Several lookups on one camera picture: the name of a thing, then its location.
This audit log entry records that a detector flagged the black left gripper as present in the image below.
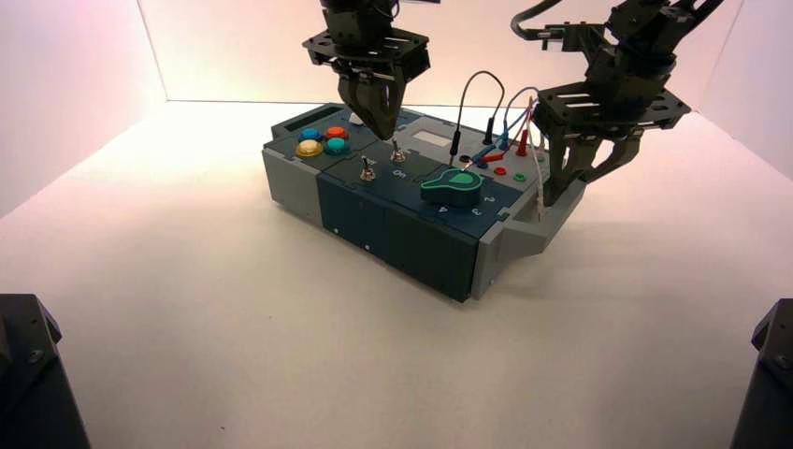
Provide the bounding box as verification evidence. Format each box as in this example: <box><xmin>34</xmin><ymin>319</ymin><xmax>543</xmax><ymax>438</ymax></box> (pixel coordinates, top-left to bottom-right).
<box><xmin>302</xmin><ymin>8</ymin><xmax>432</xmax><ymax>142</ymax></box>

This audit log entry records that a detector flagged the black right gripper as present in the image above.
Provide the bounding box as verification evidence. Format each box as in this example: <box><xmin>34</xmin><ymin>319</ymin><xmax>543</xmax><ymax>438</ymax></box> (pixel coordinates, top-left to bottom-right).
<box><xmin>532</xmin><ymin>46</ymin><xmax>693</xmax><ymax>208</ymax></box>

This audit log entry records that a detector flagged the grey and teal control box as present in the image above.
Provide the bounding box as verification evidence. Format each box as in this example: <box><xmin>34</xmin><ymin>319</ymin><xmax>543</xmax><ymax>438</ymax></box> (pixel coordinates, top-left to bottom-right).
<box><xmin>262</xmin><ymin>103</ymin><xmax>587</xmax><ymax>304</ymax></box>

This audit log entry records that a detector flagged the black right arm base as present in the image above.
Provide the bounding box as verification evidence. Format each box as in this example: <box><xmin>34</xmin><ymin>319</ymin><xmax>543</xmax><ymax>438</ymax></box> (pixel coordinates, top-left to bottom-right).
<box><xmin>730</xmin><ymin>298</ymin><xmax>793</xmax><ymax>449</ymax></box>

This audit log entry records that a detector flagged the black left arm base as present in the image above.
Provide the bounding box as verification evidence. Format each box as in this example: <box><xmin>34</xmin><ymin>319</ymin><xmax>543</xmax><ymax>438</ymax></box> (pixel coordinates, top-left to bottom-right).
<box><xmin>0</xmin><ymin>293</ymin><xmax>92</xmax><ymax>449</ymax></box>

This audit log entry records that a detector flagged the small grey display screen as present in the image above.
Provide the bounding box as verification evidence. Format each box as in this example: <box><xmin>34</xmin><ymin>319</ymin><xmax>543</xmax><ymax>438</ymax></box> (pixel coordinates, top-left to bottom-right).
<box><xmin>413</xmin><ymin>130</ymin><xmax>453</xmax><ymax>149</ymax></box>

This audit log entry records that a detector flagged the green rotary knob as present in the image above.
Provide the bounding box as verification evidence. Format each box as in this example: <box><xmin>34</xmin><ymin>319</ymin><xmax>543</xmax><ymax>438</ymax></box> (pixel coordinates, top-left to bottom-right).
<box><xmin>420</xmin><ymin>170</ymin><xmax>483</xmax><ymax>209</ymax></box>

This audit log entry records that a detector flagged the white jumper cable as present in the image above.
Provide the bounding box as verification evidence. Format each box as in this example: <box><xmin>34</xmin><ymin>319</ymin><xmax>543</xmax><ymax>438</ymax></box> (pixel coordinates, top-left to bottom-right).
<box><xmin>526</xmin><ymin>98</ymin><xmax>549</xmax><ymax>219</ymax></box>

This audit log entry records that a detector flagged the red jumper cable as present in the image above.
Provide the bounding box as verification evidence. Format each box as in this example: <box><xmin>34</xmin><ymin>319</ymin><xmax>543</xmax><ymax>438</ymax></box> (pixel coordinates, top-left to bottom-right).
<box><xmin>478</xmin><ymin>98</ymin><xmax>535</xmax><ymax>165</ymax></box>

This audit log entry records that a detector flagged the black jumper cable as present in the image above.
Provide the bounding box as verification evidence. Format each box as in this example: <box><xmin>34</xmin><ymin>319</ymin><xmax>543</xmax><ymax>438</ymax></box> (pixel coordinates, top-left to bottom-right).
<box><xmin>449</xmin><ymin>70</ymin><xmax>507</xmax><ymax>167</ymax></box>

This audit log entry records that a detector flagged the blue jumper cable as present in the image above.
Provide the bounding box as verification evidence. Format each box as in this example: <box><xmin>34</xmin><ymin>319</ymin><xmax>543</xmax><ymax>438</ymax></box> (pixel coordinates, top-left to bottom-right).
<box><xmin>470</xmin><ymin>86</ymin><xmax>541</xmax><ymax>165</ymax></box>

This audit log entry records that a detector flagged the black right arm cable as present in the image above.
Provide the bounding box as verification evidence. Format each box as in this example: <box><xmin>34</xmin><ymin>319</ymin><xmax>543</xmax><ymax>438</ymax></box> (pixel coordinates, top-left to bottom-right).
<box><xmin>511</xmin><ymin>0</ymin><xmax>568</xmax><ymax>42</ymax></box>

